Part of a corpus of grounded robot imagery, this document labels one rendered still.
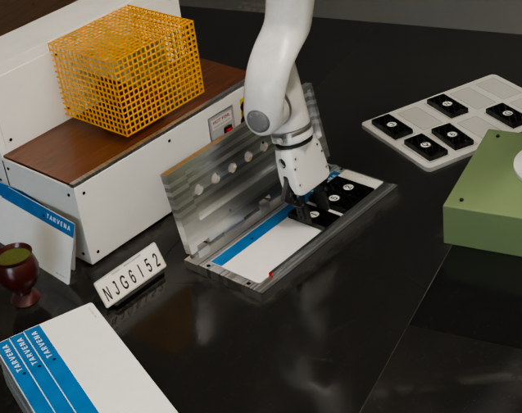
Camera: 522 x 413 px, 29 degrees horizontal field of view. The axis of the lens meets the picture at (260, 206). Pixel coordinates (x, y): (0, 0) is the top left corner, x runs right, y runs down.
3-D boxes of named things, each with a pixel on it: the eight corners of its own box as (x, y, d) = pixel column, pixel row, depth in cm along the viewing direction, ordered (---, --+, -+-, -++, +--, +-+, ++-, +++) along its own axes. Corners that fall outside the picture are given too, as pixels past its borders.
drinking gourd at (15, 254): (29, 317, 196) (15, 270, 190) (-5, 307, 200) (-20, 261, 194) (56, 291, 202) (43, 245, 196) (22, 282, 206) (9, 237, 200)
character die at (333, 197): (346, 215, 210) (346, 210, 209) (309, 201, 216) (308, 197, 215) (360, 203, 213) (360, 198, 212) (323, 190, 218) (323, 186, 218)
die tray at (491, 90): (428, 173, 224) (428, 169, 223) (360, 127, 244) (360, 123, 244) (569, 115, 238) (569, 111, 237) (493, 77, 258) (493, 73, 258)
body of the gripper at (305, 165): (289, 147, 196) (304, 199, 201) (323, 124, 202) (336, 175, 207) (261, 145, 201) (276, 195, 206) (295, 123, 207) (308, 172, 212)
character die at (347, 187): (360, 203, 213) (360, 198, 212) (323, 190, 218) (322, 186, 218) (374, 192, 216) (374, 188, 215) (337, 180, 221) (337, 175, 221)
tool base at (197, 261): (263, 302, 192) (261, 287, 190) (185, 267, 204) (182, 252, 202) (398, 194, 218) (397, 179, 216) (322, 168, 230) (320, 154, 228)
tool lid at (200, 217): (165, 175, 193) (159, 174, 194) (194, 261, 201) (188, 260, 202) (311, 82, 219) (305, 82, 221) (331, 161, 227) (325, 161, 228)
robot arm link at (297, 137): (290, 137, 195) (294, 151, 196) (319, 117, 201) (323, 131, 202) (259, 134, 201) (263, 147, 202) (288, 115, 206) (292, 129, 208)
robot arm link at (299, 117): (298, 134, 195) (316, 114, 202) (280, 70, 190) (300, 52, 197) (260, 138, 199) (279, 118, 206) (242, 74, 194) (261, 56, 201)
